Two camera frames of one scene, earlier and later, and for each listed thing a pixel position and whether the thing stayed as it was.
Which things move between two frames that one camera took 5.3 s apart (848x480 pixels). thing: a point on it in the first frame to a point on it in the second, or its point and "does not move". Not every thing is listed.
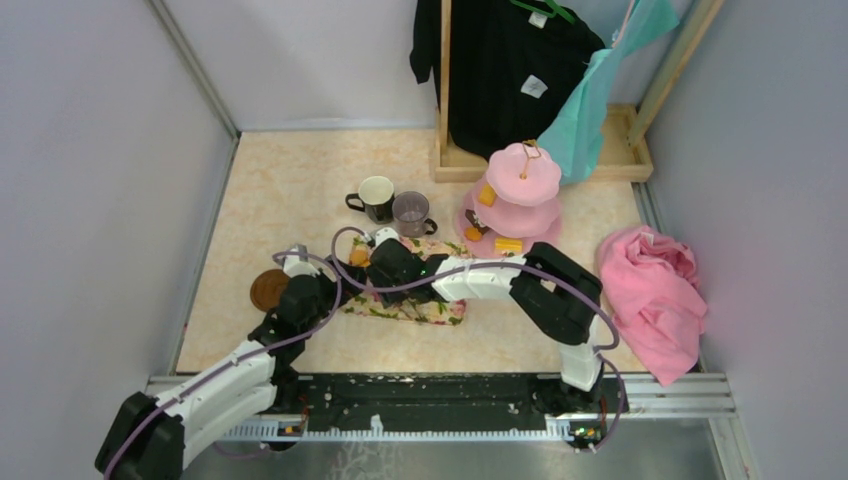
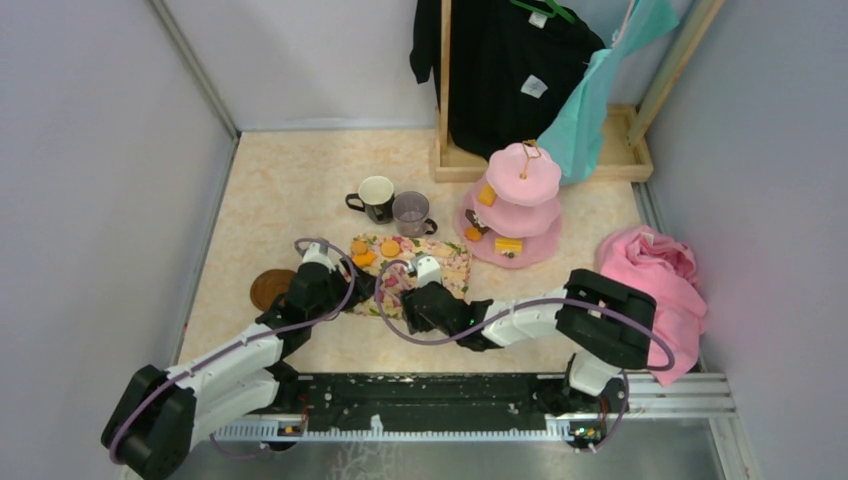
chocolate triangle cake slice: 476,222 does not move
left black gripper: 356,272 does not move
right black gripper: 393,297 to 413,316
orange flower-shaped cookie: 472,234 does not move
